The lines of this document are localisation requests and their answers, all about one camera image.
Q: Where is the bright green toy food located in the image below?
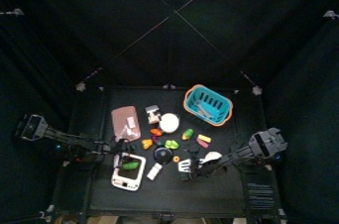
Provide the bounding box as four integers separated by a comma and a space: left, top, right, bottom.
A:
121, 161, 141, 170

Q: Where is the pink toy slab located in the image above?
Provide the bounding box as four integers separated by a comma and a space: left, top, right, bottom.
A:
195, 139, 211, 150

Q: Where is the white toy bowl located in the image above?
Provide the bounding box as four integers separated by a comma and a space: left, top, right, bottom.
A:
203, 151, 224, 165

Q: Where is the pale toy piece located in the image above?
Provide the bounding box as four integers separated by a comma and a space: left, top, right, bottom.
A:
117, 127, 136, 139

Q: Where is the yellow toy block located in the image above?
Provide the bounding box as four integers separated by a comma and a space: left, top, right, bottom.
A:
196, 134, 213, 144

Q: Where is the green toy vegetable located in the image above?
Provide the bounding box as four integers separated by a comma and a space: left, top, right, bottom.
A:
163, 139, 181, 151

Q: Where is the yellow orange toy pepper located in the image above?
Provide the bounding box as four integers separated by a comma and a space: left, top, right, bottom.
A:
140, 138, 155, 151

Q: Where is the yellow green toy fruit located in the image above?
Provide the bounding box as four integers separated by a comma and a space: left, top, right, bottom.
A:
180, 128, 195, 142

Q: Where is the black round plate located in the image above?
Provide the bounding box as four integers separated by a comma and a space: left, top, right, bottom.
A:
152, 147, 175, 166

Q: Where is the small white toy block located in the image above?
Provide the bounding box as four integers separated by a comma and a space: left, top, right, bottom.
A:
125, 116, 137, 129

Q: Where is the white round plate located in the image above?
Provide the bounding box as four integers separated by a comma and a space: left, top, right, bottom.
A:
157, 112, 181, 134

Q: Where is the white carton with orange stripes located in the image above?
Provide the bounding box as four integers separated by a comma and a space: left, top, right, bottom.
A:
147, 110, 163, 125

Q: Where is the silver toy utensil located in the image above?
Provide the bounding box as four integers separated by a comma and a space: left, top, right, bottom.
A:
193, 100, 215, 119

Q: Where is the teal basket orange rim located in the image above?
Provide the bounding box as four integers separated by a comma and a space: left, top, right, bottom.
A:
183, 83, 235, 128

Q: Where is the thin diagonal cord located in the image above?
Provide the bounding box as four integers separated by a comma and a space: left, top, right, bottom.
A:
80, 0, 235, 86
121, 0, 261, 94

